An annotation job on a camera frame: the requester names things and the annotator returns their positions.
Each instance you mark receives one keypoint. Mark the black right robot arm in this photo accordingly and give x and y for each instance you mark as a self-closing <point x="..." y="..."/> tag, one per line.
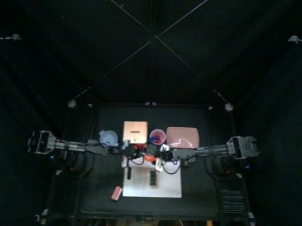
<point x="213" y="150"/>

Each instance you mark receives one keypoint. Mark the copper brown rectangular box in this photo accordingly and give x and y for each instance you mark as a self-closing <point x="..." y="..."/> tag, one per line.
<point x="135" y="131"/>

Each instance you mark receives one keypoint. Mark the silver frame corner clamp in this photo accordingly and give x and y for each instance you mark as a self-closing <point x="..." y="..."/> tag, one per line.
<point x="229" y="106"/>
<point x="294" y="39"/>
<point x="15" y="37"/>
<point x="150" y="103"/>
<point x="71" y="103"/>

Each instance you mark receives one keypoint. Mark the red pink small block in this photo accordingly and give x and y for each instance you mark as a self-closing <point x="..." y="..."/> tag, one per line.
<point x="116" y="193"/>

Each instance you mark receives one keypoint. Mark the white tag strip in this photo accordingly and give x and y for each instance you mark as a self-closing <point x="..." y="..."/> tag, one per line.
<point x="159" y="167"/>

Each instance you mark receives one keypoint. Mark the dark green toy piece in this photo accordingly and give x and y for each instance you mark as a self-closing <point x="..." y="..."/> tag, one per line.
<point x="152" y="178"/>

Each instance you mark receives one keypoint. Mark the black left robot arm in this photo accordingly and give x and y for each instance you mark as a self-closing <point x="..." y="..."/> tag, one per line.
<point x="64" y="145"/>

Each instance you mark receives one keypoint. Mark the pink square plate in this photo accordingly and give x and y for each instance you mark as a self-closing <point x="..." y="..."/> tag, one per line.
<point x="182" y="137"/>

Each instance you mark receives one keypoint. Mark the orange toy carrot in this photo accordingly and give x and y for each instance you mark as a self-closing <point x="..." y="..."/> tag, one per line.
<point x="148" y="158"/>

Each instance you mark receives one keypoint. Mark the pink cup with blue item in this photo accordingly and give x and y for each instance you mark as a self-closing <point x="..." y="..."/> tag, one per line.
<point x="158" y="136"/>

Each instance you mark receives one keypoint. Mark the black toy knife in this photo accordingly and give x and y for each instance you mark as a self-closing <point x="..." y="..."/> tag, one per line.
<point x="128" y="173"/>

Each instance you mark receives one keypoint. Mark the light blue bowl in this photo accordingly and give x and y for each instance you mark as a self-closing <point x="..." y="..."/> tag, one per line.
<point x="108" y="137"/>

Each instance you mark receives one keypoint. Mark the printed label sheet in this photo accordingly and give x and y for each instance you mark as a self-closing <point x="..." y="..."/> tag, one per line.
<point x="231" y="200"/>

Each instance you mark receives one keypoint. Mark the white cutting board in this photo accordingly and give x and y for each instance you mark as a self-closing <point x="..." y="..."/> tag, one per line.
<point x="164" y="184"/>

